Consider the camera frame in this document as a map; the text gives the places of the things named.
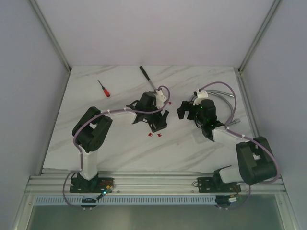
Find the right aluminium frame post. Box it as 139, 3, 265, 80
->
238, 0, 283, 74

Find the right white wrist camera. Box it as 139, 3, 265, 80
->
193, 89, 209, 106

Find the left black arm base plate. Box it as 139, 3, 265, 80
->
70, 173, 114, 193

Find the black fuse box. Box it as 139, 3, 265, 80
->
148, 118, 167, 133

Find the grey flexible metal hose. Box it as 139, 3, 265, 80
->
191, 90, 241, 127

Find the red handled screwdriver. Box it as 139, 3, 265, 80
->
97, 80, 110, 98

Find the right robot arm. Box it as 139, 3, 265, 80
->
177, 99, 280, 191

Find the black handled claw hammer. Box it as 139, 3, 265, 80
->
139, 66, 157, 92

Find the aluminium frame post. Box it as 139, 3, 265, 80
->
238, 0, 283, 74
28, 0, 72, 74

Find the left aluminium frame post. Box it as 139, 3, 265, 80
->
28, 0, 72, 74

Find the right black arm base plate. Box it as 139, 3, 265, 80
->
197, 177, 241, 193

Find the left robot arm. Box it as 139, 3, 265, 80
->
72, 89, 170, 193

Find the slotted grey cable duct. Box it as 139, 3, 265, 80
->
33, 195, 276, 206

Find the aluminium mounting rail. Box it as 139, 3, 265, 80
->
24, 170, 286, 194

